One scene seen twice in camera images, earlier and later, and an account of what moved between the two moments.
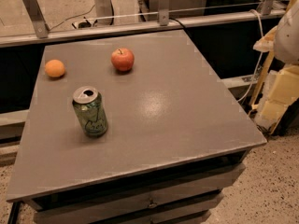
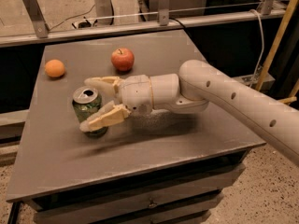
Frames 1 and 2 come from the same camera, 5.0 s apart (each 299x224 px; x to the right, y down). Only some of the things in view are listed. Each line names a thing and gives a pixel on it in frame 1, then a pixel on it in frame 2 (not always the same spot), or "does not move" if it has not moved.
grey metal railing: [34, 9] does not move
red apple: [122, 59] does not move
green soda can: [91, 108] does not move
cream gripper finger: [266, 43] to [109, 113]
